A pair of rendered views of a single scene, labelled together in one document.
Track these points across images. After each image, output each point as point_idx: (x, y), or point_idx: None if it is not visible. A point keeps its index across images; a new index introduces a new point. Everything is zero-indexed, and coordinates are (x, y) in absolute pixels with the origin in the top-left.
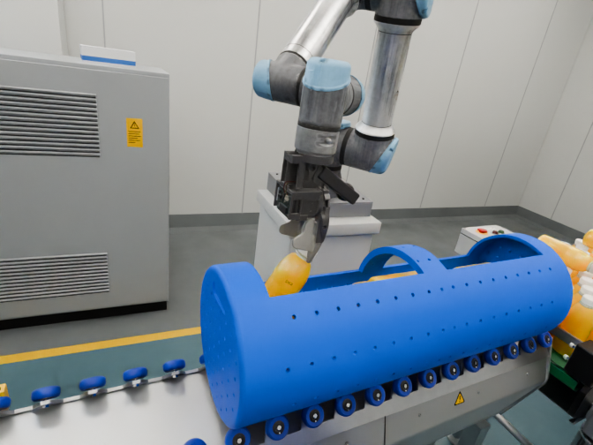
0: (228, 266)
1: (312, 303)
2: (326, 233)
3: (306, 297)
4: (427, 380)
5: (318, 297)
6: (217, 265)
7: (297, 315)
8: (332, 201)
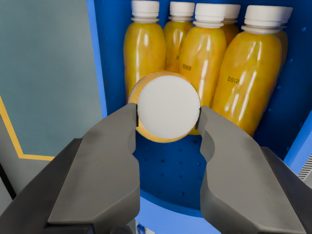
0: (171, 232)
1: (308, 153)
2: (304, 185)
3: (298, 163)
4: None
5: (311, 145)
6: (156, 232)
7: (300, 171)
8: None
